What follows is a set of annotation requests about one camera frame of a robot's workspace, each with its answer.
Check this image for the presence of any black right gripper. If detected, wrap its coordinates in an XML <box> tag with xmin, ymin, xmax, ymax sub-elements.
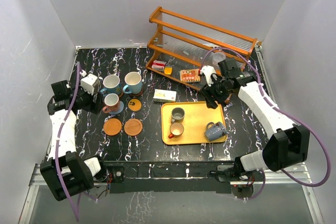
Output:
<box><xmin>201</xmin><ymin>76</ymin><xmax>233</xmax><ymax>109</ymax></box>

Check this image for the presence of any pink grey mug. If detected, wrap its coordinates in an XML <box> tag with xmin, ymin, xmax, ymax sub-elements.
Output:
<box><xmin>102</xmin><ymin>93</ymin><xmax>120</xmax><ymax>113</ymax></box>

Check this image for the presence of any large blue mug back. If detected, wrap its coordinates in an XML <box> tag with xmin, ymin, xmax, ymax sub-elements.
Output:
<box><xmin>100</xmin><ymin>74</ymin><xmax>123</xmax><ymax>96</ymax></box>

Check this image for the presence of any large blue mug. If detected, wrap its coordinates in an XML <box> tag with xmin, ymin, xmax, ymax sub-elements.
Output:
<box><xmin>123</xmin><ymin>72</ymin><xmax>142</xmax><ymax>94</ymax></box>
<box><xmin>100</xmin><ymin>74</ymin><xmax>123</xmax><ymax>96</ymax></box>

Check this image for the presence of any blue paper coaster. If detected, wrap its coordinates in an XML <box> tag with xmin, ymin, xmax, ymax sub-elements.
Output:
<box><xmin>108</xmin><ymin>101</ymin><xmax>124</xmax><ymax>114</ymax></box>

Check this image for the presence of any grey blue speckled mug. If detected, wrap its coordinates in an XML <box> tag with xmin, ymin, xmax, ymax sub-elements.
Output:
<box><xmin>204</xmin><ymin>122</ymin><xmax>227</xmax><ymax>142</ymax></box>

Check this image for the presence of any plain orange wooden coaster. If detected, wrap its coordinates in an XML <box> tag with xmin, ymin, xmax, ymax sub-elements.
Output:
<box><xmin>103</xmin><ymin>118</ymin><xmax>122</xmax><ymax>136</ymax></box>

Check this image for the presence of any orange black paper coaster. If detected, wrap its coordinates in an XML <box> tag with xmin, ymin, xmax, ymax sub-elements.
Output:
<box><xmin>128</xmin><ymin>98</ymin><xmax>142</xmax><ymax>112</ymax></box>

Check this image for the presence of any large blue mug front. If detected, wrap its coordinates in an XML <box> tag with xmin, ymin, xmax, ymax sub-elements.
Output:
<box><xmin>123</xmin><ymin>72</ymin><xmax>142</xmax><ymax>94</ymax></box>

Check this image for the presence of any light wooden ridged coaster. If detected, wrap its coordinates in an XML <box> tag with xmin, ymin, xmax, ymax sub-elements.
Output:
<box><xmin>124</xmin><ymin>119</ymin><xmax>143</xmax><ymax>136</ymax></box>

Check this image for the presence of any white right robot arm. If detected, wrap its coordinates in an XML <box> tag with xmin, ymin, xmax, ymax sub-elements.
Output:
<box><xmin>199</xmin><ymin>58</ymin><xmax>310</xmax><ymax>180</ymax></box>

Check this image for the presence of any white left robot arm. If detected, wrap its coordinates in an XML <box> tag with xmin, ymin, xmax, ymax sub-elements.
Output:
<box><xmin>40</xmin><ymin>74</ymin><xmax>109</xmax><ymax>201</ymax></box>

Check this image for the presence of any small grey green cup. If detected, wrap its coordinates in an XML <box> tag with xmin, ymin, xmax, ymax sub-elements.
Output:
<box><xmin>171</xmin><ymin>107</ymin><xmax>185</xmax><ymax>123</ymax></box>

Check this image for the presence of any small red orange cup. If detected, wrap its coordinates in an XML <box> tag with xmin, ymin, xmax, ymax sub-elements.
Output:
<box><xmin>168</xmin><ymin>122</ymin><xmax>184</xmax><ymax>138</ymax></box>

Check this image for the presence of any clear plastic cup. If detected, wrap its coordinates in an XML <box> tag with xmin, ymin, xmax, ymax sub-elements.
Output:
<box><xmin>212</xmin><ymin>51</ymin><xmax>226</xmax><ymax>67</ymax></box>

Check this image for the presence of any yellow serving tray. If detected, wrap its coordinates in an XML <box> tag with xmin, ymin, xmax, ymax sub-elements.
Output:
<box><xmin>161</xmin><ymin>101</ymin><xmax>225</xmax><ymax>145</ymax></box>

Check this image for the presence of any orange snack package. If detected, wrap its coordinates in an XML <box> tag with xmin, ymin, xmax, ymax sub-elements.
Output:
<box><xmin>180</xmin><ymin>69</ymin><xmax>201</xmax><ymax>83</ymax></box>

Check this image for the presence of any white yellow carton box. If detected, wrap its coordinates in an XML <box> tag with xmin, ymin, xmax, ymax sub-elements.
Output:
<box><xmin>153</xmin><ymin>89</ymin><xmax>177</xmax><ymax>103</ymax></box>

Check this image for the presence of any orange yellow small packet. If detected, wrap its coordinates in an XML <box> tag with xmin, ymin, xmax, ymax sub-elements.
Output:
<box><xmin>164</xmin><ymin>66</ymin><xmax>173</xmax><ymax>76</ymax></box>

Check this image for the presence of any red white small box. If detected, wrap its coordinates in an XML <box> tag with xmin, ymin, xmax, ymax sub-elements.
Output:
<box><xmin>151</xmin><ymin>60</ymin><xmax>166</xmax><ymax>72</ymax></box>

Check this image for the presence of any orange wooden shelf rack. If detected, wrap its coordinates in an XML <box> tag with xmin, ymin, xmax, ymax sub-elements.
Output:
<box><xmin>146</xmin><ymin>6</ymin><xmax>257</xmax><ymax>82</ymax></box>

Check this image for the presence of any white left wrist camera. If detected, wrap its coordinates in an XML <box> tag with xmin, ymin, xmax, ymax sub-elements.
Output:
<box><xmin>80</xmin><ymin>73</ymin><xmax>99</xmax><ymax>95</ymax></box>

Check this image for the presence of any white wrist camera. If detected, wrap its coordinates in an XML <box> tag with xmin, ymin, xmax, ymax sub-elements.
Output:
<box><xmin>80</xmin><ymin>73</ymin><xmax>99</xmax><ymax>95</ymax></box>
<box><xmin>200</xmin><ymin>65</ymin><xmax>217</xmax><ymax>87</ymax></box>

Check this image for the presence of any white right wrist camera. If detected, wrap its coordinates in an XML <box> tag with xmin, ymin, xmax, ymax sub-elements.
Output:
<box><xmin>200</xmin><ymin>65</ymin><xmax>217</xmax><ymax>87</ymax></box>

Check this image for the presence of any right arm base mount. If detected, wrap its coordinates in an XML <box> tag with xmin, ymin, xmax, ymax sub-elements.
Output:
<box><xmin>209</xmin><ymin>152</ymin><xmax>268</xmax><ymax>194</ymax></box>

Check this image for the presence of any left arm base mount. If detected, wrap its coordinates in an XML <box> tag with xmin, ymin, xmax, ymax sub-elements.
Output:
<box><xmin>93</xmin><ymin>165</ymin><xmax>125</xmax><ymax>194</ymax></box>

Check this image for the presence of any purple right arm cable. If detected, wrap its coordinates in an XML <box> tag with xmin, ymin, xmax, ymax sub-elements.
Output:
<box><xmin>201</xmin><ymin>47</ymin><xmax>331</xmax><ymax>201</ymax></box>

